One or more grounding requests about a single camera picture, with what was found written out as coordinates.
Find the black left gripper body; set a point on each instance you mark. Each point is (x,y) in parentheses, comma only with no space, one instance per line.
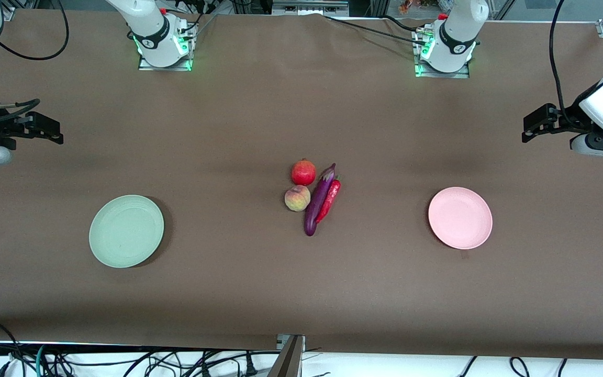
(567,118)

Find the red chili pepper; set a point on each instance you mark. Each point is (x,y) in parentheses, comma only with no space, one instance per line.
(331,196)

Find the long purple eggplant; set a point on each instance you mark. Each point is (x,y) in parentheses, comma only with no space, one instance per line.
(318,201)

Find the red apple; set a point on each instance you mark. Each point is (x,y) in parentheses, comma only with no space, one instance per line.
(303,173)

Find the yellow pink peach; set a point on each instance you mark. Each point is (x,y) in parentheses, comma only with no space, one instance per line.
(297,198)

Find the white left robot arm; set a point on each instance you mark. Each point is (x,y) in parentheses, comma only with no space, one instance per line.
(456,36)

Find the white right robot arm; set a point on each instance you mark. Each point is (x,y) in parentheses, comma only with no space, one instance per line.
(149,26)

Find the pink plate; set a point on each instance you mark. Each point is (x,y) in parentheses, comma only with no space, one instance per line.
(460,218)

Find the light green plate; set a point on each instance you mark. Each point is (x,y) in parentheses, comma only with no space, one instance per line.
(126,231)

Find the small orange object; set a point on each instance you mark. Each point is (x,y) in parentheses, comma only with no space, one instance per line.
(406,6)

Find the brown table cloth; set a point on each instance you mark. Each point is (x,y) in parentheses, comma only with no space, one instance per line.
(259,115)

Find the black power plug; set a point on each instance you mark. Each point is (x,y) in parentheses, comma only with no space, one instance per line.
(250,366)

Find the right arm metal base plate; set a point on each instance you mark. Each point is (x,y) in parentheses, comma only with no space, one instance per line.
(147,67)

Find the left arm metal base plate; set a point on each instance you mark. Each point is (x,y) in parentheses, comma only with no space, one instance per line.
(427,74)

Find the metal rail with sockets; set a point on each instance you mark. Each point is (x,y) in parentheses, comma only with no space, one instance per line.
(306,9)

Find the grey metal camera post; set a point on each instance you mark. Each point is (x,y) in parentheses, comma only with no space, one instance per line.
(287,358)

